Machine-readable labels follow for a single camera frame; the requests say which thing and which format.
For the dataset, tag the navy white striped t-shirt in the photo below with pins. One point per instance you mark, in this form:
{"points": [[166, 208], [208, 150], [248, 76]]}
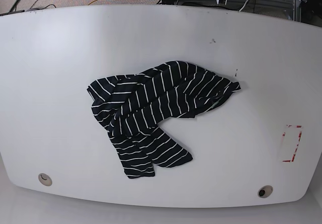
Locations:
{"points": [[130, 107]]}

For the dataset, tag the right table grommet hole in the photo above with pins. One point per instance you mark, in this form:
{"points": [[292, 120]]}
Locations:
{"points": [[265, 191]]}

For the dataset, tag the table grommet hole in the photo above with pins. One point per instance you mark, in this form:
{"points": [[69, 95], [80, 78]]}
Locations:
{"points": [[265, 191], [45, 179]]}

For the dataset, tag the red tape rectangle marking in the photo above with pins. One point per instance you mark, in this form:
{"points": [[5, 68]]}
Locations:
{"points": [[289, 144]]}

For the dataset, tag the left table grommet hole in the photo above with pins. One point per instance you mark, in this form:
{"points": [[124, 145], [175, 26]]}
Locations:
{"points": [[45, 179]]}

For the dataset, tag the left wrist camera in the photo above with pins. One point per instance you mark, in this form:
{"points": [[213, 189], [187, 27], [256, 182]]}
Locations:
{"points": [[221, 2]]}

